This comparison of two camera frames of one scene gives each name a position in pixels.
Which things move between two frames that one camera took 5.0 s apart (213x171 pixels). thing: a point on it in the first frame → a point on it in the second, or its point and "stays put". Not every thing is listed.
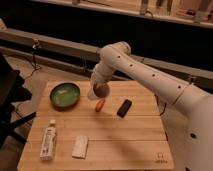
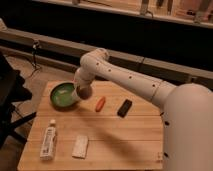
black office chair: x=12 y=91 stays put
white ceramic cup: x=99 y=90 → x=84 y=93
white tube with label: x=48 y=143 stays put
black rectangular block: x=124 y=108 stays put
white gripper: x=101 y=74 → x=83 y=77
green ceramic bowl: x=65 y=95 stays put
